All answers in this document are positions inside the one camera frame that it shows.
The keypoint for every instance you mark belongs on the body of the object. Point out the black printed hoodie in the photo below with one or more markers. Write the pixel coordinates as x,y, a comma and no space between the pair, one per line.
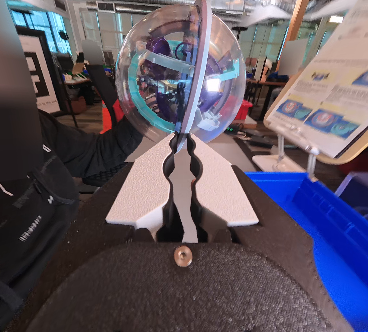
31,217

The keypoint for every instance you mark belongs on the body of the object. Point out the black mesh pad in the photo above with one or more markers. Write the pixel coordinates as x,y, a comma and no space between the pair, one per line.
103,173

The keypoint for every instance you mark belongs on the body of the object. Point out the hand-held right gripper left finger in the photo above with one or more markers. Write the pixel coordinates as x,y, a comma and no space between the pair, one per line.
141,194

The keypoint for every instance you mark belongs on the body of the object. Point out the person's left forearm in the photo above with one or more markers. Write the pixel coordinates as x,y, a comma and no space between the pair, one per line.
92,145

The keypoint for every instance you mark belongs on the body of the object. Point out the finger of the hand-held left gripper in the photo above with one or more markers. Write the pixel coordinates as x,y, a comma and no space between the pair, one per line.
144,150
103,84

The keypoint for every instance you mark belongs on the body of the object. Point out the black white marker sign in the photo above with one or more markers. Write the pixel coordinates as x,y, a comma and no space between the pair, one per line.
40,73

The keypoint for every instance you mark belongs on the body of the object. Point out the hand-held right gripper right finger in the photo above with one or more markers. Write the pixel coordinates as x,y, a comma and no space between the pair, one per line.
224,194

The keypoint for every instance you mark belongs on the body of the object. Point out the white stand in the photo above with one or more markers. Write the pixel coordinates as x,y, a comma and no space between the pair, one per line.
282,159

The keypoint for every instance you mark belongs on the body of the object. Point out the wooden support post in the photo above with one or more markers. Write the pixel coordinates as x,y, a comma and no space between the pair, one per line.
296,15

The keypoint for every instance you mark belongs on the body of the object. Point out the light wooden board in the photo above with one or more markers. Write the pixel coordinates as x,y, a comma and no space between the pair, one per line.
328,96

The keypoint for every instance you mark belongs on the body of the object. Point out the blue plastic bin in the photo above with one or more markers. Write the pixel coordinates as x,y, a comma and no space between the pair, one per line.
322,234

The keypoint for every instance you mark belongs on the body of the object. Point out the orange traffic cone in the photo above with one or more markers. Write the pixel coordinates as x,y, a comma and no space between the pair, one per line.
108,116

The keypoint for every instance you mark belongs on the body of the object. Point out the clear plastic maze ball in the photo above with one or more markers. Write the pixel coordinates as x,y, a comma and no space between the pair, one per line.
172,73

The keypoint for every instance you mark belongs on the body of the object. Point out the black power adapter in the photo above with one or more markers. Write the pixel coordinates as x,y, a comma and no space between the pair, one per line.
259,141

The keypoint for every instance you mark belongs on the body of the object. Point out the red plastic bin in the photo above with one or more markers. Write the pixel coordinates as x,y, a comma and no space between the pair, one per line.
244,110

